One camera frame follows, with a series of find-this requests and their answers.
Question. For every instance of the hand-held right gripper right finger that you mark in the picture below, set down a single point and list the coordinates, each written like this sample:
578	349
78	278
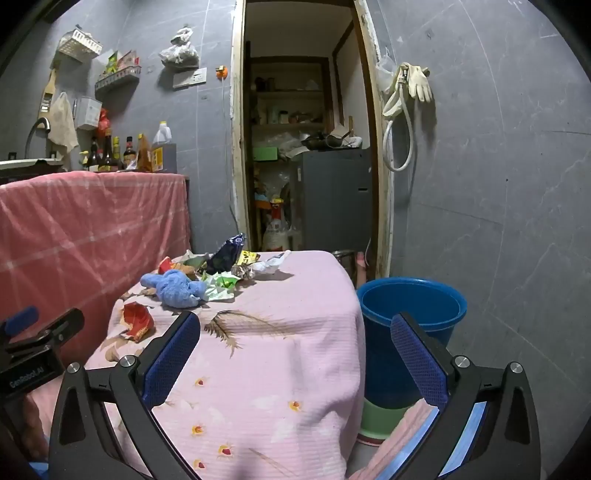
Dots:
418	360

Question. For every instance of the curved metal faucet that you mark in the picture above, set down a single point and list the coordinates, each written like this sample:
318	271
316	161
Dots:
31	134

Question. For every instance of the wooden pantry shelf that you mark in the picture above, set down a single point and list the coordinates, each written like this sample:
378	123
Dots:
286	94

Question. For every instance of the cream rubber glove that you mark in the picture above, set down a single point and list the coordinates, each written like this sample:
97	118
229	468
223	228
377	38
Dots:
420	83
392	104

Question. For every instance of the white green wrapper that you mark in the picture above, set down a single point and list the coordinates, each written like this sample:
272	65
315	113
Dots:
191	258

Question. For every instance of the red orange wrapper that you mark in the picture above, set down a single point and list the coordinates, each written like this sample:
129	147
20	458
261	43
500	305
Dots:
166	265

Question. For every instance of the white sack red print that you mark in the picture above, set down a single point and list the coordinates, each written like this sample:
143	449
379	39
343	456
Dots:
276	235

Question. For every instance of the white sink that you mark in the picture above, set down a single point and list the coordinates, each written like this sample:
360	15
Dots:
27	165

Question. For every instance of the green paper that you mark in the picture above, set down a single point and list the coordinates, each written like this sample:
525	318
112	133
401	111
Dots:
219	286

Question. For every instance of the grey cabinet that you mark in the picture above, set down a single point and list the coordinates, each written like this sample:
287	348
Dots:
332	198

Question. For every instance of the black wok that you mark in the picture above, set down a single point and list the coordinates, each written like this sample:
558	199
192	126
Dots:
321	141

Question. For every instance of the clear plastic bag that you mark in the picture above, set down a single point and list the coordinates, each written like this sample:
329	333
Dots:
385	76

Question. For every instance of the blue plastic bucket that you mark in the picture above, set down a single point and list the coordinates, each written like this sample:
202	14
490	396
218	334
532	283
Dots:
383	369

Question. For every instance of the pink checked cloth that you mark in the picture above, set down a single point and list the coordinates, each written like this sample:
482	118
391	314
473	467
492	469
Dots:
92	221

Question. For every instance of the grey wall rack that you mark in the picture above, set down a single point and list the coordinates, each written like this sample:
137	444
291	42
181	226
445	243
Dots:
115	82

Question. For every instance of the green plastic basin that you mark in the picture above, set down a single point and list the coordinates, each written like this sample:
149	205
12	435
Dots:
378	422

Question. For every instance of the pink floral blanket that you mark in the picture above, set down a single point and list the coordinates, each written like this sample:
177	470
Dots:
277	346

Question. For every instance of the dark blue snack bag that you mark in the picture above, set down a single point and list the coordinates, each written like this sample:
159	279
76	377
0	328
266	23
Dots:
224	258

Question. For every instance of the yellow sauce bottle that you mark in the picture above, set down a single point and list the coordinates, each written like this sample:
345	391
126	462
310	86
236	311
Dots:
117	147

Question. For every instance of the hanging filled plastic bag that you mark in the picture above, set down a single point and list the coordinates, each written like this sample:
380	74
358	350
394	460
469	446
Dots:
180	55

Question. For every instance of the colourful packaged item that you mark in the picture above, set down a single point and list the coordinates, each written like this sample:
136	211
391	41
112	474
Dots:
263	198

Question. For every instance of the white wall basket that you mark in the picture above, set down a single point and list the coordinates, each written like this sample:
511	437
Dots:
81	46

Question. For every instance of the steel pot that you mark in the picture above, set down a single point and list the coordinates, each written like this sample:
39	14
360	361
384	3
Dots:
344	258

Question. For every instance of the wooden door frame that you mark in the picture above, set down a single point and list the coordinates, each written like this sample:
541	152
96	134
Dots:
238	138

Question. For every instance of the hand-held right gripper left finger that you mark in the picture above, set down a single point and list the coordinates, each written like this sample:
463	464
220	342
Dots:
171	360

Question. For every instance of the white wall socket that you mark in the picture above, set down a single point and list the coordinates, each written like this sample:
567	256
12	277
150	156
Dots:
189	78

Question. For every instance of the red snack wrapper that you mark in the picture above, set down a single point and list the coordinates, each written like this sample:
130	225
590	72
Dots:
136	321

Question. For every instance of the beige towel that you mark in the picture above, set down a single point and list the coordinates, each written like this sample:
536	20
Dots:
62	122

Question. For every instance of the tall dark sauce bottle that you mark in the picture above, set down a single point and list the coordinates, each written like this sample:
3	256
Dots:
108	159

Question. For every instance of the green box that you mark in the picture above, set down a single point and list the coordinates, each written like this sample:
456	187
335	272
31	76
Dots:
265	153

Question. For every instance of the white paper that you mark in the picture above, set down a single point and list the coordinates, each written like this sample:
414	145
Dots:
272	263

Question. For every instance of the white wall box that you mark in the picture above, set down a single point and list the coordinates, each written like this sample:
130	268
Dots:
85	113

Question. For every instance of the wooden board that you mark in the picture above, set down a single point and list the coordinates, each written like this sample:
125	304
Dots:
48	92

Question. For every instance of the plastic jug with dark liquid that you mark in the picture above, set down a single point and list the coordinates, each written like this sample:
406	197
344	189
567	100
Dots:
164	157

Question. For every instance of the orange brown pouch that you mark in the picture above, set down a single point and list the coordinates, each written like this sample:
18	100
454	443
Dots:
144	157

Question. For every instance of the red capped sauce bottle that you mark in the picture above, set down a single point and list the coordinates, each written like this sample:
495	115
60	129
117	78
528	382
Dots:
129	150

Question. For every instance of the red hanging bag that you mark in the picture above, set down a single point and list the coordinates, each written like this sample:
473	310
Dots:
104	121

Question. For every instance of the pink bottle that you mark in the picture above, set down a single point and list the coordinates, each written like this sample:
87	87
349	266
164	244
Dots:
361	267

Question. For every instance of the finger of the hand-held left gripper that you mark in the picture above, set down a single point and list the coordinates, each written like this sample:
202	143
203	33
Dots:
21	318
60	325

